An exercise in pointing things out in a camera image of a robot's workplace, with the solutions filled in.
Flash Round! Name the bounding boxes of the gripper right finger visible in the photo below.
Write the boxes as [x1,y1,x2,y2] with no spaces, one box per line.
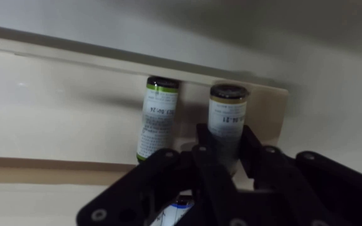
[239,125,362,226]

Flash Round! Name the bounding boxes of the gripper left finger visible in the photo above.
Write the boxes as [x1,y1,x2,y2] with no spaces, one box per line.
[76,124,242,226]

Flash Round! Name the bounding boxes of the small bottle with yellow band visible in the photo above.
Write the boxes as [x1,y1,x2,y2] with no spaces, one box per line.
[208,84,250,176]

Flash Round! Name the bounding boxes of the small bottle with blue band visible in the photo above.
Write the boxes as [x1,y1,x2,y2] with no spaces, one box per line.
[150,195,196,226]

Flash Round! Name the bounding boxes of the small bottle with green band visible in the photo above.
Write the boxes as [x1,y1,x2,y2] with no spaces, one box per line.
[136,76,180,164]

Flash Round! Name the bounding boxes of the beige plastic tray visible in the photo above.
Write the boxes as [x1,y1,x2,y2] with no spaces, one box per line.
[0,24,290,189]

